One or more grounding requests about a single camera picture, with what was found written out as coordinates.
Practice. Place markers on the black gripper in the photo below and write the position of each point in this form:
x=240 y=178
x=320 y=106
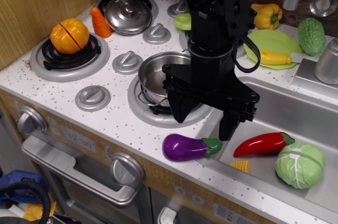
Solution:
x=211 y=81

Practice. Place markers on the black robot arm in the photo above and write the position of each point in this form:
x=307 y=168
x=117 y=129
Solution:
x=217 y=27

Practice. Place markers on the purple toy eggplant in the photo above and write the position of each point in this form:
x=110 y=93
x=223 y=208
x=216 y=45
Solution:
x=179 y=148

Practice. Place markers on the small steel pot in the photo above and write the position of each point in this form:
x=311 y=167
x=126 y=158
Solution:
x=151 y=77

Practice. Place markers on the steel pot lid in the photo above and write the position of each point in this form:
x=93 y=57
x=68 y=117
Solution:
x=128 y=17

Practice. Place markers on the front right stove burner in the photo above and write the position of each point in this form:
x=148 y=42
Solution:
x=157 y=115

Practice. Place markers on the yellow toy corn piece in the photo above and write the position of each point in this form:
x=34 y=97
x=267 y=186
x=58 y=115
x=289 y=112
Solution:
x=243 y=165

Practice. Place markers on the red toy chili pepper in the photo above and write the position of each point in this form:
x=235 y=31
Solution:
x=264 y=144

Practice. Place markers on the yellow toy banana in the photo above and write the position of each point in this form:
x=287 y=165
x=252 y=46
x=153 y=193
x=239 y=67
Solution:
x=273 y=58

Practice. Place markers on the grey stove knob middle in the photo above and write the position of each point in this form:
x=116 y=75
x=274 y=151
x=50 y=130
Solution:
x=127 y=63

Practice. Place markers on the grey stove knob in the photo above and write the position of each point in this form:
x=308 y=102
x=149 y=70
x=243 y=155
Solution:
x=92 y=98
x=127 y=63
x=157 y=34
x=177 y=9

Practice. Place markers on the grey stove knob back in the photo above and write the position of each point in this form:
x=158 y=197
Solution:
x=157 y=34

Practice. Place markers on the light green toy piece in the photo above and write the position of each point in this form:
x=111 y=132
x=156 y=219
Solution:
x=183 y=22

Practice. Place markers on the silver oven dial right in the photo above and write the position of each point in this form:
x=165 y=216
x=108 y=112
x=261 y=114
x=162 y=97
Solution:
x=125 y=170

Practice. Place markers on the silver oven dial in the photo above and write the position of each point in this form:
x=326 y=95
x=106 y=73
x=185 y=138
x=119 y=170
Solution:
x=30 y=121
x=125 y=170

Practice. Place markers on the green plastic plate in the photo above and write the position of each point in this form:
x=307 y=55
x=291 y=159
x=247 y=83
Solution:
x=274 y=41

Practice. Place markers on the grey toy sink basin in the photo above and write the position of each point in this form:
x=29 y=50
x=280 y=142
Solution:
x=307 y=120

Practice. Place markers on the green toy cabbage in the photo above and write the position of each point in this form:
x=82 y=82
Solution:
x=300 y=165

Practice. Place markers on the white plastic knife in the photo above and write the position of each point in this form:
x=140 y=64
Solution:
x=297 y=57

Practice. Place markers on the grey stove knob far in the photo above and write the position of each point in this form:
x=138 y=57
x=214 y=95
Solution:
x=177 y=9

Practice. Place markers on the grey stove knob front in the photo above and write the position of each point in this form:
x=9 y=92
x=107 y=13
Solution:
x=92 y=98

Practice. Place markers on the yellow toy bell pepper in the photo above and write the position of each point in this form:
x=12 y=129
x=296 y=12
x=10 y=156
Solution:
x=268 y=16

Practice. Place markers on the toy oven clock display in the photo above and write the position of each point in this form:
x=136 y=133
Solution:
x=79 y=139

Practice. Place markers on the green toy bitter gourd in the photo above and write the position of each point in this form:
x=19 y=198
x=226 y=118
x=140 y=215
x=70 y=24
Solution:
x=311 y=36

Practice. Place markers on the orange toy carrot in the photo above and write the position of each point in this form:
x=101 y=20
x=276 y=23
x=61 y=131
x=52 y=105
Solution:
x=99 y=23

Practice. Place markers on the orange toy pumpkin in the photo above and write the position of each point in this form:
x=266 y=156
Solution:
x=69 y=36

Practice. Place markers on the hanging steel ladle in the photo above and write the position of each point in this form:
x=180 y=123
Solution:
x=322 y=8

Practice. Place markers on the left black stove burner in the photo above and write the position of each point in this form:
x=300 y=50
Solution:
x=50 y=64

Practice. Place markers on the silver oven dial left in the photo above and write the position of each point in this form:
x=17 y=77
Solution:
x=30 y=121

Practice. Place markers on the blue object on floor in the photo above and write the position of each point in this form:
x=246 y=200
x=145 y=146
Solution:
x=24 y=187

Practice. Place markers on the silver oven door handle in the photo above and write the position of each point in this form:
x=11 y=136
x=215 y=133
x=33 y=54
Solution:
x=64 y=165

